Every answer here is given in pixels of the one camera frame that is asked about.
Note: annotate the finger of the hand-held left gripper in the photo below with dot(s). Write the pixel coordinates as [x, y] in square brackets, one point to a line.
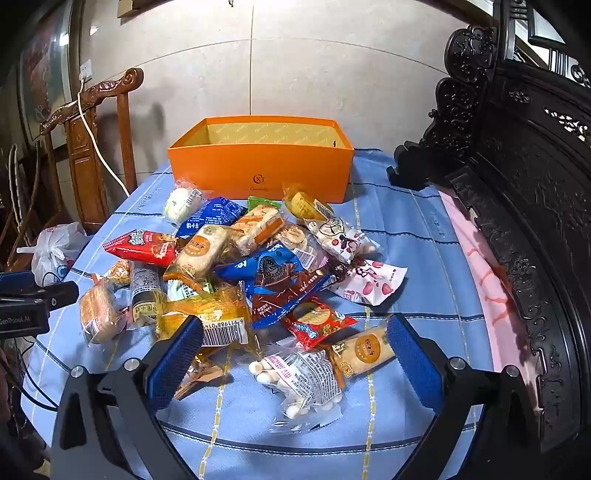
[64, 293]

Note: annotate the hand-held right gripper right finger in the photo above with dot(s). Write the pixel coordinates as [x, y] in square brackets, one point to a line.
[413, 364]

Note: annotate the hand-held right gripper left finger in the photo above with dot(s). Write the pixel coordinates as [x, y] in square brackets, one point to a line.
[178, 364]

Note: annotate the orange patterned snack packet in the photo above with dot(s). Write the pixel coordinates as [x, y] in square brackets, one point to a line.
[117, 272]

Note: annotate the red biscuit packet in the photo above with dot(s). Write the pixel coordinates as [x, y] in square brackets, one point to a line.
[314, 323]

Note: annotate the orange cardboard box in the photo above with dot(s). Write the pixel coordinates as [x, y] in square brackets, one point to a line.
[258, 170]

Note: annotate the gold candy wrapper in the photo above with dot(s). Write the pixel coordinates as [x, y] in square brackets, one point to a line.
[201, 374]

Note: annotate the white plastic bag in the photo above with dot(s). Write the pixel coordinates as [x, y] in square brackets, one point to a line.
[51, 249]

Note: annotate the rice cracker packet orange label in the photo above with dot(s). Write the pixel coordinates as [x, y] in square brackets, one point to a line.
[201, 251]
[364, 350]

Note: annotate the yellow clear snack packet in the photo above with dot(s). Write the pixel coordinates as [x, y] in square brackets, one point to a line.
[217, 314]

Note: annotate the light green snack packet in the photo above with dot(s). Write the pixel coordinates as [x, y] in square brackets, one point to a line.
[184, 290]

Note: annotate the dark tube snack packet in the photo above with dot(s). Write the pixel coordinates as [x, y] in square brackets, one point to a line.
[145, 288]

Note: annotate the red snack packet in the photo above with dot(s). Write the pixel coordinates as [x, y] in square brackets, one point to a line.
[143, 247]

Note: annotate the white packet pink hearts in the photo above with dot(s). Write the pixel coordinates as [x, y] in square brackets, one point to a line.
[374, 281]

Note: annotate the brown wooden furniture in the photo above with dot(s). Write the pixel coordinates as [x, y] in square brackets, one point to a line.
[27, 207]

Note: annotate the blue checked tablecloth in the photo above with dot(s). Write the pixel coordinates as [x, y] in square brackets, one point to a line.
[415, 258]

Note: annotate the pink cloth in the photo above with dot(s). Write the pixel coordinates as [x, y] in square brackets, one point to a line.
[480, 277]

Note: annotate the clear white candy packet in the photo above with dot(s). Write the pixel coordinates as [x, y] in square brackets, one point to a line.
[300, 378]

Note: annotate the blue brown chocolate packet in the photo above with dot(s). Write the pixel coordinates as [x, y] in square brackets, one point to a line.
[281, 281]

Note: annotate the carved wooden chair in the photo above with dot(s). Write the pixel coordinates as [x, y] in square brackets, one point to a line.
[85, 152]

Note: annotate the white packet pink print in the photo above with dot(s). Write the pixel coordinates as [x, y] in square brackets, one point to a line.
[341, 240]

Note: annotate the round white pastry packet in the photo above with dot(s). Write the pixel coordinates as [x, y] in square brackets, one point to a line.
[181, 203]

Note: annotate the blue snack packet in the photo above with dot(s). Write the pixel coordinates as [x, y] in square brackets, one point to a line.
[210, 214]

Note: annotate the orange white biscuit packet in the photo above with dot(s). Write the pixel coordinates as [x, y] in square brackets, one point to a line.
[256, 228]

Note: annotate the clear round cracker packet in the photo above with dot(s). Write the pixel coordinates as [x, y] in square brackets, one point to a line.
[295, 240]

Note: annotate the yellow cake packet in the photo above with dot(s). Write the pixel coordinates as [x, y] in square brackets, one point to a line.
[302, 203]

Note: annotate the framed painting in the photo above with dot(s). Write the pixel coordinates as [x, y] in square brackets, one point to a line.
[44, 78]

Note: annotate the dark carved wooden furniture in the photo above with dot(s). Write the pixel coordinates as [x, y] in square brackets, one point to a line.
[531, 161]

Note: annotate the white wall socket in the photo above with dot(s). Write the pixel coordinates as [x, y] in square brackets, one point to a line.
[86, 70]

